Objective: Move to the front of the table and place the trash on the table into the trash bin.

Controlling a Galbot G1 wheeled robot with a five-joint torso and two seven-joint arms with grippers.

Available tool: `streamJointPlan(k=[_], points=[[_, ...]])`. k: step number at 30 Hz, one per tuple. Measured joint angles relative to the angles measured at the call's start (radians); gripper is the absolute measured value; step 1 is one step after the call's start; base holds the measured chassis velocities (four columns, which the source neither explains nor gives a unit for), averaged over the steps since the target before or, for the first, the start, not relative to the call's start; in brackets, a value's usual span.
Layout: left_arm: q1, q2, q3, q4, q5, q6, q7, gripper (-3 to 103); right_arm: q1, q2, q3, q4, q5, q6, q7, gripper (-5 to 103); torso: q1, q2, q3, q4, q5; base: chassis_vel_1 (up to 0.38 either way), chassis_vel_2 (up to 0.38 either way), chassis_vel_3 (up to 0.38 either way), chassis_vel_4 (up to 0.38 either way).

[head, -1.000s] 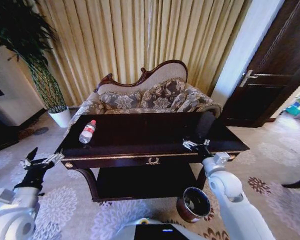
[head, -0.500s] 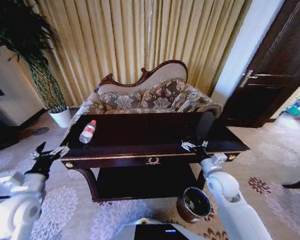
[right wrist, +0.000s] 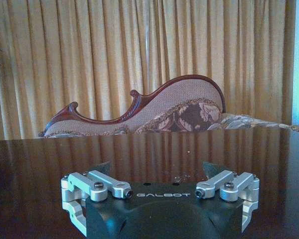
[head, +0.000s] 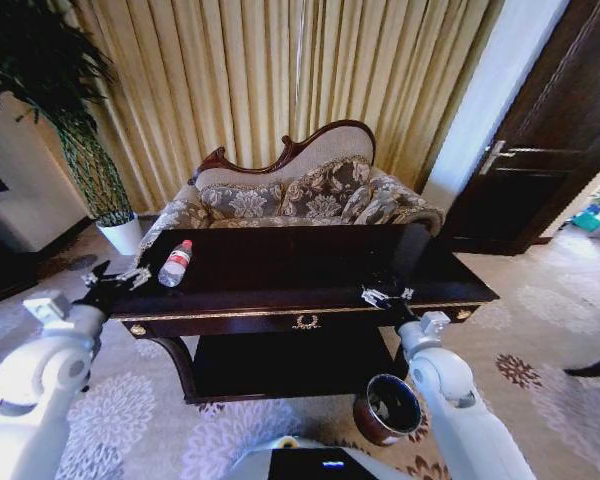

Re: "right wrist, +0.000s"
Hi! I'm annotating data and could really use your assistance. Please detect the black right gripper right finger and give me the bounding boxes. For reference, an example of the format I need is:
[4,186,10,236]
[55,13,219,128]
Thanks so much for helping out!
[195,161,261,233]

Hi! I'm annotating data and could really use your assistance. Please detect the carved wooden upholstered chaise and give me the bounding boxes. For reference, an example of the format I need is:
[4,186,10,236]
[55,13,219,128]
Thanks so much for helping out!
[38,74,227,138]

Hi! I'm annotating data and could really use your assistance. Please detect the golden pleated curtain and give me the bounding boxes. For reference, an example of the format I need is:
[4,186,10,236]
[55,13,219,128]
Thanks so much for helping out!
[0,0,296,140]

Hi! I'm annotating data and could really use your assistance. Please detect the floral fringed cushion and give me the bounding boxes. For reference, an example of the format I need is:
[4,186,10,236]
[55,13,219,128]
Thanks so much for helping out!
[220,113,299,135]

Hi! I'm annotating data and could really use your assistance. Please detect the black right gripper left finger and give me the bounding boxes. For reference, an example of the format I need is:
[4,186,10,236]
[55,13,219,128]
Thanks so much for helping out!
[61,161,134,238]

